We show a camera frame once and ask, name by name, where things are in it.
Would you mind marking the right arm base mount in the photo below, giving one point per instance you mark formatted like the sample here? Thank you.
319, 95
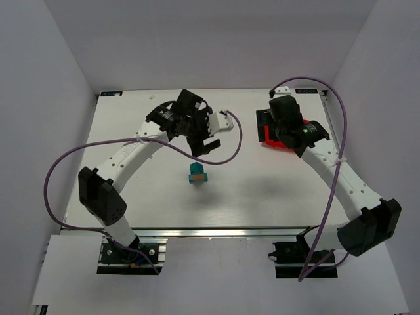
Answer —
289, 259

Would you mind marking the aluminium table front rail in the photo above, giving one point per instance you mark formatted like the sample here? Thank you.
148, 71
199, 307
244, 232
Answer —
219, 232

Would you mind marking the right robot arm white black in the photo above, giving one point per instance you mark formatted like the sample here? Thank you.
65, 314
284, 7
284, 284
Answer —
371, 219

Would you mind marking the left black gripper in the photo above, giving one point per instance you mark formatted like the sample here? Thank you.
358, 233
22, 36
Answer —
198, 132

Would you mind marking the teal rectangular wood block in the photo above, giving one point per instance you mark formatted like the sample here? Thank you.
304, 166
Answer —
196, 173

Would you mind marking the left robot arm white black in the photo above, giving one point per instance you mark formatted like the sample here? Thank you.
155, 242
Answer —
100, 188

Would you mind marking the blue corner label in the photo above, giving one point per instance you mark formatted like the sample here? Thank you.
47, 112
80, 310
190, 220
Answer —
306, 91
110, 93

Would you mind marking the teal triangular wood block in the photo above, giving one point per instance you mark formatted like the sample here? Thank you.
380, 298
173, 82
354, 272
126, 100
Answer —
196, 166

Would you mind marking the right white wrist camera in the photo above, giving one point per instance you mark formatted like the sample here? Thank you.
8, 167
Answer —
282, 90

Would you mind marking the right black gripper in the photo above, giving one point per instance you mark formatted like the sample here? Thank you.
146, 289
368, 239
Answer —
261, 125

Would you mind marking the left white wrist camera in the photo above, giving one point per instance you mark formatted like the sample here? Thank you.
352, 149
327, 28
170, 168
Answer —
219, 122

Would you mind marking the left blue corner label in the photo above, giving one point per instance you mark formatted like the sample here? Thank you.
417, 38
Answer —
110, 93

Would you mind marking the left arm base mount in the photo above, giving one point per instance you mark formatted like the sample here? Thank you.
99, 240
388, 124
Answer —
114, 260

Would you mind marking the right blue corner label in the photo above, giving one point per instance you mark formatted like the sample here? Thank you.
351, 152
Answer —
306, 91

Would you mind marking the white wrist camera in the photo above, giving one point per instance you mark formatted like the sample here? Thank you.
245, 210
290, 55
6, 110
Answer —
282, 90
219, 122

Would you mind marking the teal arch wood block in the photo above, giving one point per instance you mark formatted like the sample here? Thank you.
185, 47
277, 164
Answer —
205, 179

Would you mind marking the red plastic bin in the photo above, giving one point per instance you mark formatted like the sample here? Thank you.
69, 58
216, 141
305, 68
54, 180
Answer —
279, 133

